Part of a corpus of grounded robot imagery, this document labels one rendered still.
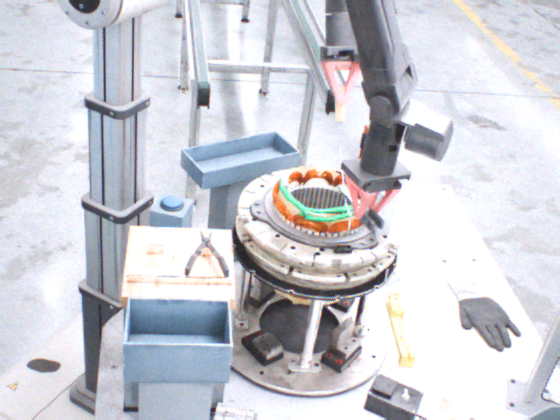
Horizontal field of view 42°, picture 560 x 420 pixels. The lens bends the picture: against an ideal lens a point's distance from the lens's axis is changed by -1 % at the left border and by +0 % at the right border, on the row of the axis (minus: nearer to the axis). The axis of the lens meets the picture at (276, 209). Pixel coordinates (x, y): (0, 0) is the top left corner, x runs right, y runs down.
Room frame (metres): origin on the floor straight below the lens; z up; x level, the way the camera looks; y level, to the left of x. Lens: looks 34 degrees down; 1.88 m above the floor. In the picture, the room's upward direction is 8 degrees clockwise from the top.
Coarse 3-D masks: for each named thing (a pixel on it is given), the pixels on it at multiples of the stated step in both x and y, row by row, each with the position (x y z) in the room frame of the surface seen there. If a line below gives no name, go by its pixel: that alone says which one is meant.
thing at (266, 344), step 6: (258, 336) 1.11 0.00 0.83; (264, 336) 1.11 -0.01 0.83; (270, 336) 1.10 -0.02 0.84; (252, 342) 1.09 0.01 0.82; (258, 342) 1.09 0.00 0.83; (264, 342) 1.08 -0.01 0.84; (270, 342) 1.09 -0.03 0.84; (276, 342) 1.09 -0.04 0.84; (258, 348) 1.08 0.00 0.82; (264, 348) 1.08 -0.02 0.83; (270, 348) 1.07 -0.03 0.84; (276, 348) 1.07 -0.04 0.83; (282, 348) 1.08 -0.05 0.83; (264, 354) 1.06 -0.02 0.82; (270, 354) 1.06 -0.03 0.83; (276, 354) 1.07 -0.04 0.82
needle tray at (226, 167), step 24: (216, 144) 1.46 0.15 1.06; (240, 144) 1.50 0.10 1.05; (264, 144) 1.54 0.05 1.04; (288, 144) 1.50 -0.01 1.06; (192, 168) 1.36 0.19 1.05; (216, 168) 1.42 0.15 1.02; (240, 168) 1.38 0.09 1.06; (264, 168) 1.42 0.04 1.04; (288, 168) 1.45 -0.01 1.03; (216, 192) 1.42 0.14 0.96; (240, 192) 1.40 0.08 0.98; (216, 216) 1.41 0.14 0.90
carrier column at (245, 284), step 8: (240, 280) 1.17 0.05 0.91; (248, 280) 1.17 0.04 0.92; (240, 288) 1.17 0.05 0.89; (248, 288) 1.17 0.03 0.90; (240, 296) 1.17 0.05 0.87; (248, 296) 1.17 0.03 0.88; (240, 304) 1.17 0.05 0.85; (248, 304) 1.17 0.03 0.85; (240, 312) 1.17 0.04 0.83; (240, 320) 1.17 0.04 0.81
